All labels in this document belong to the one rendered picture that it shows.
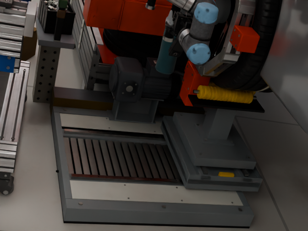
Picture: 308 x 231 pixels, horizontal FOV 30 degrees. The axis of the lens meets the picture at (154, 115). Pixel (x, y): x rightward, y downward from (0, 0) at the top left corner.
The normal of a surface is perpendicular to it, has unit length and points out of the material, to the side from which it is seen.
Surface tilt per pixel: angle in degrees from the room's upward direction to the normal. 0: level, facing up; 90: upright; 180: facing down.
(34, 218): 0
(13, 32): 90
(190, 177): 90
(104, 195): 0
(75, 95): 0
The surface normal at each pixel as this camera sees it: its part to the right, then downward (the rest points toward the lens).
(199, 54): 0.22, 0.52
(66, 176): 0.22, -0.85
